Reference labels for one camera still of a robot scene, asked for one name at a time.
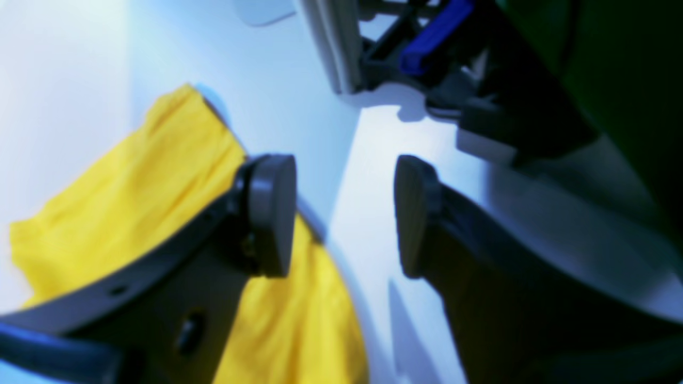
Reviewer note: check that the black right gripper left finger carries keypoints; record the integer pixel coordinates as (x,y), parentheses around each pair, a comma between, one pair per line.
(166,317)

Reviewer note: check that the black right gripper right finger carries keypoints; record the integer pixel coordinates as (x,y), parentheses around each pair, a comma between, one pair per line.
(513,317)

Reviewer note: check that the orange yellow t-shirt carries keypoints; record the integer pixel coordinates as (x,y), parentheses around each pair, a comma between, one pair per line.
(301,329)

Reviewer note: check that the blue black clutter bin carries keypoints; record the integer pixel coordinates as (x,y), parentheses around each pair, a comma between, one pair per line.
(468,62)

